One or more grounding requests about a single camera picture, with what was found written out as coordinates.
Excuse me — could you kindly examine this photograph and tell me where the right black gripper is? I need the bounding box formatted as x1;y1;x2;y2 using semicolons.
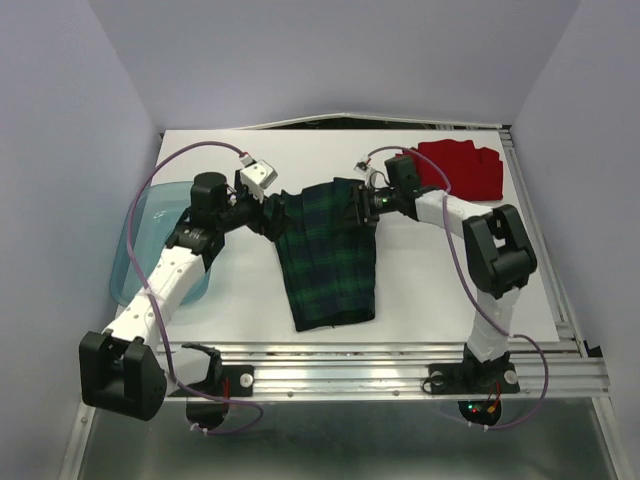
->
331;183;399;230

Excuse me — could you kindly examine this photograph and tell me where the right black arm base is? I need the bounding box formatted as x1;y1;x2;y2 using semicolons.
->
421;346;520;429

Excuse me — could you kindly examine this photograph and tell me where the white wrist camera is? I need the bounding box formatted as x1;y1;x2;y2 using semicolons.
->
239;159;278;203
354;158;388;189

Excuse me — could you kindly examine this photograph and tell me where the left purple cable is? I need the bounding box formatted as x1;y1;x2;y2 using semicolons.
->
124;140;265;436

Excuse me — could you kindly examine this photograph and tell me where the aluminium mounting rail frame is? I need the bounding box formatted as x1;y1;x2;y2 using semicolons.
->
94;129;620;479

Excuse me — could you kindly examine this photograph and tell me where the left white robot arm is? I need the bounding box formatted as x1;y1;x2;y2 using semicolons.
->
79;161;287;421

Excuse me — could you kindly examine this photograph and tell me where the folded red skirt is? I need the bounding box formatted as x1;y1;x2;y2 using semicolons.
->
410;139;504;202

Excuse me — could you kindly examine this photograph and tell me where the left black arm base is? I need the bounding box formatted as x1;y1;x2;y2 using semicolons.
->
167;343;264;436

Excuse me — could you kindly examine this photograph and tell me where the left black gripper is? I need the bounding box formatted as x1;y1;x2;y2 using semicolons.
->
216;169;294;242

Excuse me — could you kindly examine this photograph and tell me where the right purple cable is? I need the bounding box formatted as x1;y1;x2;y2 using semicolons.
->
359;145;552;431

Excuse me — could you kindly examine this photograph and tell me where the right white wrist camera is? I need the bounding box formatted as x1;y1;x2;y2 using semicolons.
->
354;158;388;189

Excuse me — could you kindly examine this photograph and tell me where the blue transparent plastic bin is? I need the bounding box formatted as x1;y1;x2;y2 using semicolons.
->
109;181;193;306

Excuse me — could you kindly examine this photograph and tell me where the green plaid skirt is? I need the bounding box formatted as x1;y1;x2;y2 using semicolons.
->
265;177;376;332

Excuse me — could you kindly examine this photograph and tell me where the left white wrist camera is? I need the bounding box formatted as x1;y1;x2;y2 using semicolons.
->
239;159;278;203

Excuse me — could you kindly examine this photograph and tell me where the purple cable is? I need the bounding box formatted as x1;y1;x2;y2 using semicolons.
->
124;140;265;436
359;145;552;431

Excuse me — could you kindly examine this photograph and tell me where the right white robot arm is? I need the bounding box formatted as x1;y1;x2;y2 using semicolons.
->
341;155;537;395

